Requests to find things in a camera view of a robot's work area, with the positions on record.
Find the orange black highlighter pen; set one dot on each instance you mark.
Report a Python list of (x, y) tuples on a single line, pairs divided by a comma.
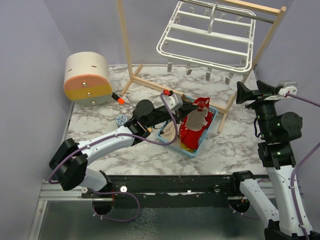
[(117, 98)]

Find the blue perforated plastic basket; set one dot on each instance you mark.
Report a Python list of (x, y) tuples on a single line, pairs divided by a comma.
[(176, 145)]

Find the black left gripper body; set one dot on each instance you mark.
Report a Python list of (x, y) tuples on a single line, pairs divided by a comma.
[(178, 116)]

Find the yellow sock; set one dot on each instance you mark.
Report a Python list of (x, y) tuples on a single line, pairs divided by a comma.
[(184, 147)]

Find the red beige reindeer sock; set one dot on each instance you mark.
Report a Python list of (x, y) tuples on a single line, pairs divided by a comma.
[(195, 120)]

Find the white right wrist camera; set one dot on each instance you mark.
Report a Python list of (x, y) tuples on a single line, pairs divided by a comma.
[(282, 89)]

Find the white plastic clip hanger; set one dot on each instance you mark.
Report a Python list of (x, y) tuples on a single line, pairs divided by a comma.
[(208, 38)]

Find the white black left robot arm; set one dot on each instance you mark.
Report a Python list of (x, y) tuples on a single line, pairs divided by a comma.
[(70, 163)]

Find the metal hanging rod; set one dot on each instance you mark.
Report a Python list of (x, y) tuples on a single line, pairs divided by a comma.
[(215, 6)]

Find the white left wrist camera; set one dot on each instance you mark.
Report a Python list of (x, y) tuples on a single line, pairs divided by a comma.
[(172, 100)]

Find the cream ribbed sock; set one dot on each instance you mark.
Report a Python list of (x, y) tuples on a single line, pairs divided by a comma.
[(169, 132)]

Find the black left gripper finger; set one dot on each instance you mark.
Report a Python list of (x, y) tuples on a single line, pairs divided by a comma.
[(183, 111), (189, 103)]

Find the red santa sock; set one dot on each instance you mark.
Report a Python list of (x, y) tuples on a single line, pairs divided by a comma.
[(190, 138)]

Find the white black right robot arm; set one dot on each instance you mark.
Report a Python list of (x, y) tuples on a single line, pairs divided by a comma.
[(287, 219)]

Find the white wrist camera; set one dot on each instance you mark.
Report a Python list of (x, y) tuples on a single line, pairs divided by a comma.
[(172, 100), (282, 89)]

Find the black mounting rail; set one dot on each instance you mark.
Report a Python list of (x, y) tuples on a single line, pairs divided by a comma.
[(169, 191)]

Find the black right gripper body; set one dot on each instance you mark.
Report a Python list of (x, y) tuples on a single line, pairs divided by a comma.
[(265, 108)]

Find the pastel round drawer box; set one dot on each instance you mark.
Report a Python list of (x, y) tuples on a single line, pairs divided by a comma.
[(87, 79)]

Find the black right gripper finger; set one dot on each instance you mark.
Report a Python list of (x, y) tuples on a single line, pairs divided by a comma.
[(245, 94), (265, 90)]

